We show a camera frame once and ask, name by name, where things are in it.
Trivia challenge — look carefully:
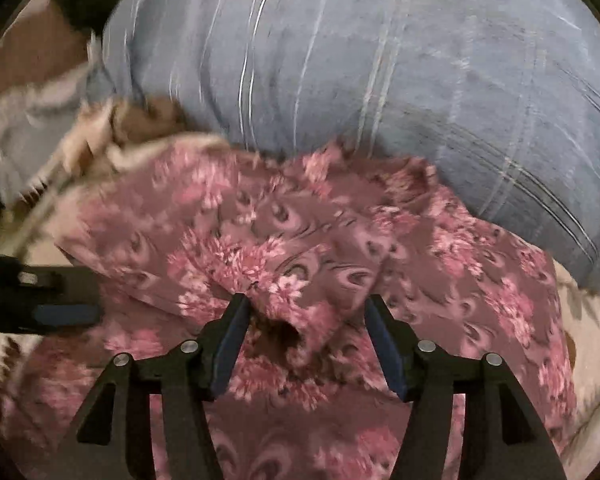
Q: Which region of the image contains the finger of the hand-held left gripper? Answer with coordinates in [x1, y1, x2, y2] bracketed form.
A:
[0, 304, 100, 335]
[0, 255, 101, 306]

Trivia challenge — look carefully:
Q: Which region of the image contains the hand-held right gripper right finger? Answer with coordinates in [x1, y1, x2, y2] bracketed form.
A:
[364, 294, 568, 480]

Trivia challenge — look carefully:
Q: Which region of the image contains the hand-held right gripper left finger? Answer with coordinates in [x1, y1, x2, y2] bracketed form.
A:
[27, 292, 253, 480]

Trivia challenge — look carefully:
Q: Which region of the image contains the pink floral garment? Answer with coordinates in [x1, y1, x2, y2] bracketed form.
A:
[17, 137, 578, 480]

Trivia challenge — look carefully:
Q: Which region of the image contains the grey floral sheet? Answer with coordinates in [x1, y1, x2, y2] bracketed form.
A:
[0, 67, 98, 203]

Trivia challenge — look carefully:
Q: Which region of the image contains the beige leaf-print blanket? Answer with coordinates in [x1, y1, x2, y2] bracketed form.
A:
[0, 97, 600, 466]

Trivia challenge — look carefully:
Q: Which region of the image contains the brown panel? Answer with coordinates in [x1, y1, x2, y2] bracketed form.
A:
[0, 7, 93, 111]

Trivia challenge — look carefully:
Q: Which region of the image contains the blue plaid pillow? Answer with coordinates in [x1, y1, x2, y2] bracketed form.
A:
[87, 0, 600, 293]

